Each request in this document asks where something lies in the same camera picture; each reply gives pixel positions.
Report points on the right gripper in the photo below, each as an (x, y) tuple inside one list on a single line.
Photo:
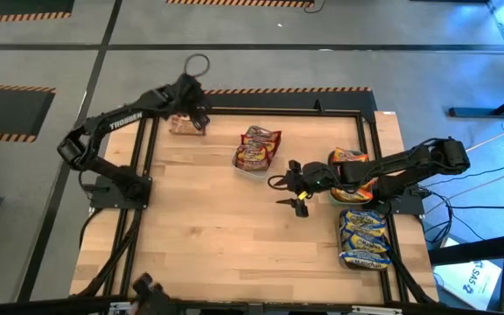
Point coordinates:
[(317, 179)]

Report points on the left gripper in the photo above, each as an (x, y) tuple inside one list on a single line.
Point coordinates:
[(186, 94)]

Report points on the grey plastic tray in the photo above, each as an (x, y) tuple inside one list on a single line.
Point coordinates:
[(252, 174)]

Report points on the orange Maruchan ramen pack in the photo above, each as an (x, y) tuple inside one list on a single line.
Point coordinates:
[(348, 156), (350, 195)]

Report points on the dark grey plastic bin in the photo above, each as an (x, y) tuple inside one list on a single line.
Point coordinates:
[(340, 245)]

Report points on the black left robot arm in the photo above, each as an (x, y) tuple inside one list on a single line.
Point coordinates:
[(125, 120)]

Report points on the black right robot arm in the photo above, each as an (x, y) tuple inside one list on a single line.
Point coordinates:
[(392, 164)]

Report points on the green plastic bin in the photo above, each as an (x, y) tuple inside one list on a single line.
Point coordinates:
[(332, 201)]

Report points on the black hazard-striped floor mat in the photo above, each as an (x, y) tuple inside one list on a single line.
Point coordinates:
[(16, 6), (234, 2), (7, 114), (278, 100)]

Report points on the black desk foot bar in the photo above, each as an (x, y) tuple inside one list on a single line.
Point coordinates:
[(475, 253)]

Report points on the white SAS printed box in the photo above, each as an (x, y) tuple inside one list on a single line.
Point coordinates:
[(471, 282)]

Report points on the black aluminium table frame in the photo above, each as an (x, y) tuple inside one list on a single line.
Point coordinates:
[(278, 112)]

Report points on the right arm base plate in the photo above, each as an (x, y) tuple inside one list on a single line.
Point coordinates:
[(411, 205)]

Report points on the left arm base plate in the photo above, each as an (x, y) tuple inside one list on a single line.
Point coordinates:
[(103, 201)]

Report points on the black desk base frame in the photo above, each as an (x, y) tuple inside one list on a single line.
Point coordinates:
[(475, 112)]

